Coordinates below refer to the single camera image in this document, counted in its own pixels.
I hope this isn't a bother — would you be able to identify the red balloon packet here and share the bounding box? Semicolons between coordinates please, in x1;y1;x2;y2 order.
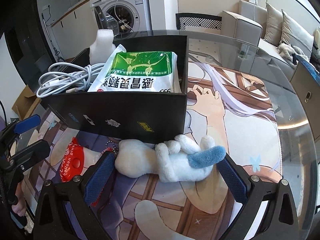
60;137;111;207

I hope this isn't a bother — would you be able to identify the white cable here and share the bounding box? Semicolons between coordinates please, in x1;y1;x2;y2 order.
36;62;107;99

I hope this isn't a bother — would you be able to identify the white blue plush toy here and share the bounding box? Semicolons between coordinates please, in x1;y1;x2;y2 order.
114;134;226;183

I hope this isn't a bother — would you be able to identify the white washing machine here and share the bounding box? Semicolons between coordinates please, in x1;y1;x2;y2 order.
89;0;152;34

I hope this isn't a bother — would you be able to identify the right beige cushion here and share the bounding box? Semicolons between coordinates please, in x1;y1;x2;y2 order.
280;10;314;58

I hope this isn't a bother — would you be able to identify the beige side cabinet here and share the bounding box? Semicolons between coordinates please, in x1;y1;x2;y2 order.
290;56;320;141

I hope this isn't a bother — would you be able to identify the beige sofa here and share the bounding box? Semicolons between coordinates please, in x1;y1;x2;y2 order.
221;0;320;81

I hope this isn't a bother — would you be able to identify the person's left hand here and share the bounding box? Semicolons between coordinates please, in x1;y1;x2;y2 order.
11;182;27;217

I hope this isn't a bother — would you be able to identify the left beige cushion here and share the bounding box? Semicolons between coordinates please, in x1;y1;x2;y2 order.
264;3;283;47

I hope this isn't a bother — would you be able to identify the white foam block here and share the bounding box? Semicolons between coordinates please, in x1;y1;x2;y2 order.
89;29;116;65

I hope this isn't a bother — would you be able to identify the patterned black chair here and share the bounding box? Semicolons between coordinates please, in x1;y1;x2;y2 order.
176;12;222;30

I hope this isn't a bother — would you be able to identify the beige cushion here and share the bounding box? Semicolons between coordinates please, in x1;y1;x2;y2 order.
264;3;283;47
280;10;314;58

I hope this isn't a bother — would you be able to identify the cardboard box on floor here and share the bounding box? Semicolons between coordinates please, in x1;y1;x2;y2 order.
11;85;41;120

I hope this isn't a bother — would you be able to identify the green white medicine packet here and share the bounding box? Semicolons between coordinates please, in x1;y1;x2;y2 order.
88;44;181;93

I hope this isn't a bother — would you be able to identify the anime printed desk mat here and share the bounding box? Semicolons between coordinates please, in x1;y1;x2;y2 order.
22;63;282;239

